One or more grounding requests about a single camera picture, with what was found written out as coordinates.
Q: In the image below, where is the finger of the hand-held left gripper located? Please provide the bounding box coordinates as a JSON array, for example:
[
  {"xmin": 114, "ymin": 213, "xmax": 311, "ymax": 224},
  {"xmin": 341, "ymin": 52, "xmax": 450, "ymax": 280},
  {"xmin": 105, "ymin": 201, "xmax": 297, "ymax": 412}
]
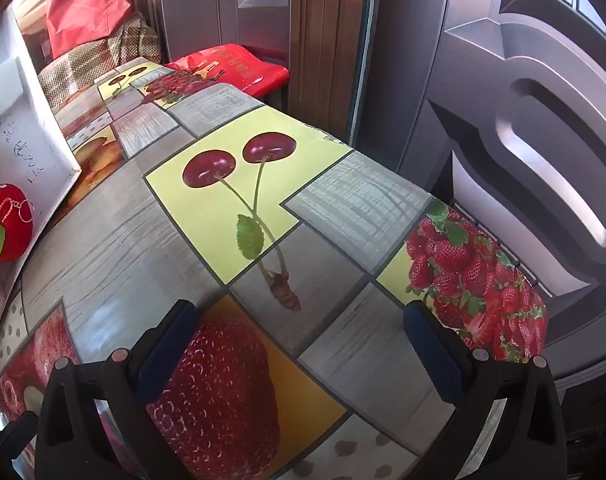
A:
[{"xmin": 0, "ymin": 410, "xmax": 40, "ymax": 466}]

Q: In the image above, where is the white box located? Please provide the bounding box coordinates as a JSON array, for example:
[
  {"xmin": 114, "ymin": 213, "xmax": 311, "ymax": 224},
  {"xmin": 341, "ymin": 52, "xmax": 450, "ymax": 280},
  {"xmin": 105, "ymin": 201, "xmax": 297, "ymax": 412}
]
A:
[{"xmin": 0, "ymin": 7, "xmax": 82, "ymax": 286}]

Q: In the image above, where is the brown metal door leaf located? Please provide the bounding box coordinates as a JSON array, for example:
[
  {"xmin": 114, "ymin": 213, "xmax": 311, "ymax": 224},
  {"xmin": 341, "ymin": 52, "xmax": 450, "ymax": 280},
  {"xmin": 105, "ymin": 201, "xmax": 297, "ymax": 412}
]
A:
[
  {"xmin": 130, "ymin": 0, "xmax": 371, "ymax": 146},
  {"xmin": 398, "ymin": 0, "xmax": 606, "ymax": 441}
]

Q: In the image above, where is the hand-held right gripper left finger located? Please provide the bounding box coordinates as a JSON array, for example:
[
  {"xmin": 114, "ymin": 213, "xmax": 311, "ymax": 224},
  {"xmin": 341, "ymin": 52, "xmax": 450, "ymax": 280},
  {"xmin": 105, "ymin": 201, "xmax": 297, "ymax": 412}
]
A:
[{"xmin": 35, "ymin": 299, "xmax": 204, "ymax": 480}]

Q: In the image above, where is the fruit print tablecloth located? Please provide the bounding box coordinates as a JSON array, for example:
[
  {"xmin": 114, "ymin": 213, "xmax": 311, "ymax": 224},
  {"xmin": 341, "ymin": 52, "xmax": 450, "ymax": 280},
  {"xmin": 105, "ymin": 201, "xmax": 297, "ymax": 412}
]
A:
[{"xmin": 0, "ymin": 57, "xmax": 551, "ymax": 480}]

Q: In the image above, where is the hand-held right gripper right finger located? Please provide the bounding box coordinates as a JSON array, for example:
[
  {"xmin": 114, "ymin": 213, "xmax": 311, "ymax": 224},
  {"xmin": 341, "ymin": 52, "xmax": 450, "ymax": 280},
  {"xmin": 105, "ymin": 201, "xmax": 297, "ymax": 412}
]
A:
[{"xmin": 403, "ymin": 300, "xmax": 568, "ymax": 480}]

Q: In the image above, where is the red fabric bag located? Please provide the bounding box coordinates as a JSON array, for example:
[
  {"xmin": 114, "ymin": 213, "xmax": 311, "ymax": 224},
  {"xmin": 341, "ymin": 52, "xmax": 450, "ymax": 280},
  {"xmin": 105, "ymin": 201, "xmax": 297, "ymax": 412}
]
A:
[{"xmin": 45, "ymin": 0, "xmax": 134, "ymax": 58}]

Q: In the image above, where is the plaid cushion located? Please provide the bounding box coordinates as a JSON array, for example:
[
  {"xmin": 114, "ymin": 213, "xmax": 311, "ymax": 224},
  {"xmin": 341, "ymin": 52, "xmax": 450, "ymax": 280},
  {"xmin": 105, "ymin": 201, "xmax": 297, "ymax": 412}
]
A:
[{"xmin": 37, "ymin": 15, "xmax": 164, "ymax": 111}]

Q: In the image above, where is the red gift bag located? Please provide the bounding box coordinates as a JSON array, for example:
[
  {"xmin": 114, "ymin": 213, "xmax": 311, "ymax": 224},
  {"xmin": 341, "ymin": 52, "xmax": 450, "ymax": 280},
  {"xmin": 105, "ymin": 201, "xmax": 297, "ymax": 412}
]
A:
[{"xmin": 165, "ymin": 44, "xmax": 290, "ymax": 98}]

